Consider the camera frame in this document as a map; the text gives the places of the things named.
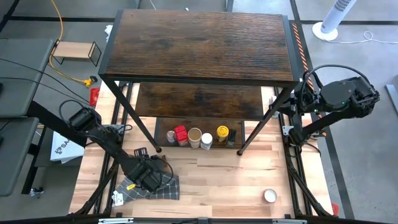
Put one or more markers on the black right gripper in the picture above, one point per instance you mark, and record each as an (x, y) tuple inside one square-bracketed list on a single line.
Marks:
[(306, 98)]

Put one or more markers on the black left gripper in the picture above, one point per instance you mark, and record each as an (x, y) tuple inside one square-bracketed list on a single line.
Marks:
[(144, 174)]

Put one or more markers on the small clear glass jar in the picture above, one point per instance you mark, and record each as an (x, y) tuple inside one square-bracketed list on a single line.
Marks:
[(170, 136)]

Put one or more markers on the red lid spice container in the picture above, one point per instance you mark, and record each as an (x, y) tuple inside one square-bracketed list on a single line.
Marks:
[(180, 132)]

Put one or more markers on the gold lid spice jar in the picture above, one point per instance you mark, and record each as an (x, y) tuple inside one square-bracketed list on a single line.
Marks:
[(194, 135)]

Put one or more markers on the dark green spice tin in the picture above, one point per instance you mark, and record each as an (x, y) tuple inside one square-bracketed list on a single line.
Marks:
[(231, 137)]

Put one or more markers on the white lid spice jar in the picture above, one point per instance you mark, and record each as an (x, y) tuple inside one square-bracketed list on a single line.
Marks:
[(206, 138)]

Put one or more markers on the yellow lid spice bottle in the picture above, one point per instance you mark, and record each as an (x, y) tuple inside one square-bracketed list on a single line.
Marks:
[(222, 130)]

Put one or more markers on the dark wood black-frame shelf unit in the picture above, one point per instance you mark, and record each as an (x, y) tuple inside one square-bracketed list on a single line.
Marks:
[(199, 43)]

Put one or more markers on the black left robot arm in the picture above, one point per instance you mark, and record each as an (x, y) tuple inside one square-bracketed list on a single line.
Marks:
[(102, 137)]

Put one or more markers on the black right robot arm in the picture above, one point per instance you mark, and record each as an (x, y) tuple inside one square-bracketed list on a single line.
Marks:
[(342, 99)]

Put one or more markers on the grey checked cloth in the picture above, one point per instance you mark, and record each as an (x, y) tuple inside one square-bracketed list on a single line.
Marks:
[(169, 189)]

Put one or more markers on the orange black hazard strip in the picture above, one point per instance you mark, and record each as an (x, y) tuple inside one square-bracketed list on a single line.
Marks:
[(300, 46)]

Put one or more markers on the white printed box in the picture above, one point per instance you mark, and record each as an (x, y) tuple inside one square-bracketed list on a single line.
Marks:
[(66, 149)]

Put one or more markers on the small round candle tin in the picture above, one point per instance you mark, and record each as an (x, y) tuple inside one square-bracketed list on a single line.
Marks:
[(270, 195)]

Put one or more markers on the yellow plug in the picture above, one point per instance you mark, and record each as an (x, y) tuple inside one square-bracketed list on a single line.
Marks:
[(88, 82)]

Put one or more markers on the white tower fan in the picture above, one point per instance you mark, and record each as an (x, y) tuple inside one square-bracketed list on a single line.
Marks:
[(335, 12)]

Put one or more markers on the grey metal bar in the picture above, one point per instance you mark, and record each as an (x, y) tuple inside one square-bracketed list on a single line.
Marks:
[(392, 96)]

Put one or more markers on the silver caster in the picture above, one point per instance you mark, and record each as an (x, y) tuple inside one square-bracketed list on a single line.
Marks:
[(35, 192)]

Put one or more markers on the crumpled white paper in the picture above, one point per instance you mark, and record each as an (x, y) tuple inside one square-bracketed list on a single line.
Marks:
[(109, 31)]

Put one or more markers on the grey folding table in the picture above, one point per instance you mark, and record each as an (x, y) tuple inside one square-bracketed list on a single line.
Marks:
[(21, 77), (15, 155)]

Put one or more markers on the silver bracket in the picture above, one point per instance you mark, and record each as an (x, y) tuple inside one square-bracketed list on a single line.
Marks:
[(289, 221), (115, 220)]

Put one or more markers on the black table leg frame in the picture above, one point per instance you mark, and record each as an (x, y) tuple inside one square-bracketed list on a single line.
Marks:
[(46, 119)]

